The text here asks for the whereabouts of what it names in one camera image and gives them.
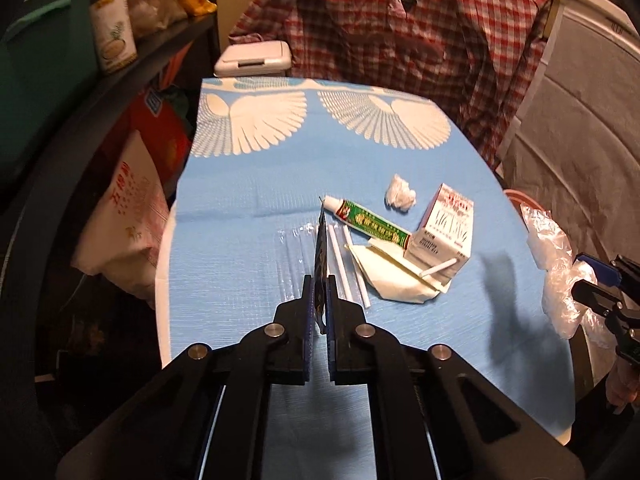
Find white paper napkin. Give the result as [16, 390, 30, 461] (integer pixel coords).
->
[346, 238, 450, 304]

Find red white medicine box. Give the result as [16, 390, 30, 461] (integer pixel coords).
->
[405, 183, 474, 285]

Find clear plastic straw wrapper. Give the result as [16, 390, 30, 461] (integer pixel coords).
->
[275, 223, 371, 311]

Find green ointment tube white cap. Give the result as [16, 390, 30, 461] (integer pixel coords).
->
[321, 195, 411, 249]

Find white lidded trash bin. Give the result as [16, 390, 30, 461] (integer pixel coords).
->
[214, 40, 292, 78]

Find person's hand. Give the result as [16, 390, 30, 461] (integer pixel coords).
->
[605, 358, 639, 410]

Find clear plastic bag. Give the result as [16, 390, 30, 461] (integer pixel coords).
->
[520, 205, 615, 350]

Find pink plastic basin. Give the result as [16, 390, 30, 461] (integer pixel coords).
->
[503, 188, 540, 210]

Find grey cloth cover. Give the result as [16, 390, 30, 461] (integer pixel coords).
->
[500, 6, 639, 259]

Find white stick on box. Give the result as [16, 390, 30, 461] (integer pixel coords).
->
[420, 258, 458, 278]

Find white printed plastic bag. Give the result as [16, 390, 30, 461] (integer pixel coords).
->
[72, 131, 169, 304]

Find crumpled white tissue ball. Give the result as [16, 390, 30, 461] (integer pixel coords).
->
[385, 174, 416, 212]

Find blue tablecloth white bird pattern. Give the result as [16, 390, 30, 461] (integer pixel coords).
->
[158, 77, 576, 480]

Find red plaid shirt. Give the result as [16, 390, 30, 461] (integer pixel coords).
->
[229, 0, 553, 167]

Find red snack package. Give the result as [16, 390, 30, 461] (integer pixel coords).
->
[100, 87, 191, 195]

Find green storage box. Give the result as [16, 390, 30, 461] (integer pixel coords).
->
[0, 0, 98, 167]

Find white labelled jar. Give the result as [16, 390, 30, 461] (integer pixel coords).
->
[90, 0, 137, 73]

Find yellow bag on shelf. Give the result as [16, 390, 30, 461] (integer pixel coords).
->
[179, 0, 217, 16]

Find white plastic bags on shelf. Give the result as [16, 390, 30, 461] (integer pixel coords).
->
[128, 0, 188, 39]

